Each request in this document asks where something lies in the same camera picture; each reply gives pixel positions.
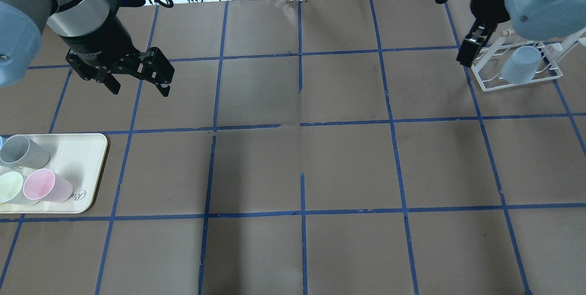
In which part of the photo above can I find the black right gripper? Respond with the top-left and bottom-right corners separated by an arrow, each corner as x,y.
456,0 -> 510,68

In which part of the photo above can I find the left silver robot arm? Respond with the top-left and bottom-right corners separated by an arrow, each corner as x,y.
0,0 -> 174,97

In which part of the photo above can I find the light blue plastic cup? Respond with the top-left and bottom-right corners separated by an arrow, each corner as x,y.
501,46 -> 542,85

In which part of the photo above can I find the cream white plastic cup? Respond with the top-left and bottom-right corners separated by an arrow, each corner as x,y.
0,171 -> 37,206

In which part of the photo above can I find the cream plastic tray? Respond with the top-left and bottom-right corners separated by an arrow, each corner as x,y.
0,133 -> 109,216

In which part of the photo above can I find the white wire cup rack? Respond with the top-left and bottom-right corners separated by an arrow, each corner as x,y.
471,28 -> 586,92

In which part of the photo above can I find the pink plastic cup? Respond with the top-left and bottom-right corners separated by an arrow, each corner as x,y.
22,169 -> 73,202

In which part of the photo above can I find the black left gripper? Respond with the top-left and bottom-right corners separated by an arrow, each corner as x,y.
65,16 -> 174,97

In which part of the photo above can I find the grey plastic cup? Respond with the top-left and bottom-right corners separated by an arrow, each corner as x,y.
0,136 -> 51,169

